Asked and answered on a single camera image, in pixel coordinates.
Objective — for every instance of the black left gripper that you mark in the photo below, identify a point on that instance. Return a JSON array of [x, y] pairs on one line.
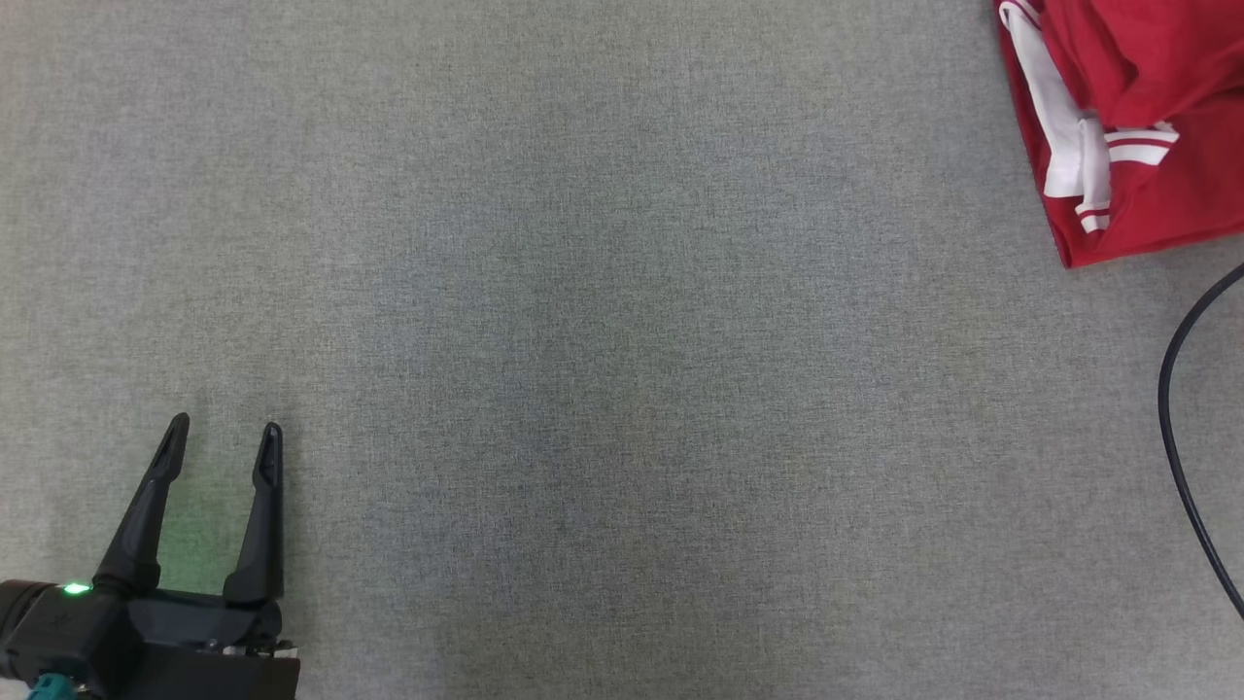
[[194, 651]]

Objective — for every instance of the red number 23 jersey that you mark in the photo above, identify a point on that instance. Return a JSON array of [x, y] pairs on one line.
[[1157, 194]]

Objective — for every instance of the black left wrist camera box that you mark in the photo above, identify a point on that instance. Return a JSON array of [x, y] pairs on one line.
[[58, 627]]

